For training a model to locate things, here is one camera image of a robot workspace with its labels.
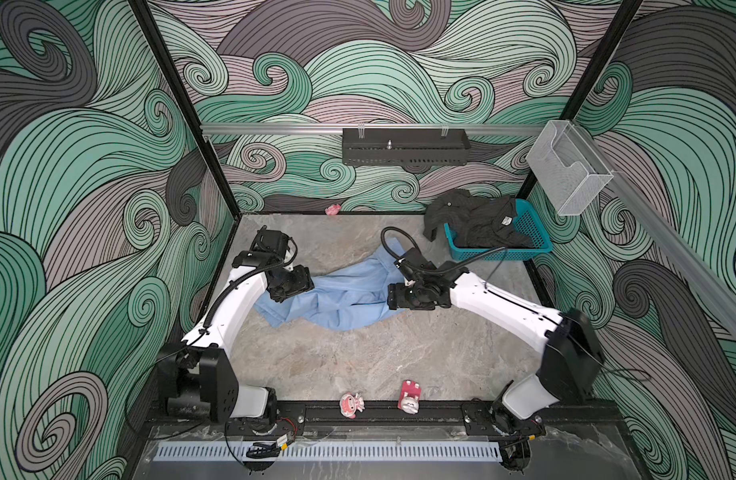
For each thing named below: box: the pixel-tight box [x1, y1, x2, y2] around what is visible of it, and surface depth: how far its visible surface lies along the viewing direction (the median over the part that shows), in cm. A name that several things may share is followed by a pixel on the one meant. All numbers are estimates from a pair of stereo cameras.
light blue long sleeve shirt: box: [254, 237, 407, 331], surface depth 91 cm
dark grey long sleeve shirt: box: [423, 189, 534, 248], surface depth 112 cm
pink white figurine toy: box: [340, 393, 365, 419], surface depth 75 cm
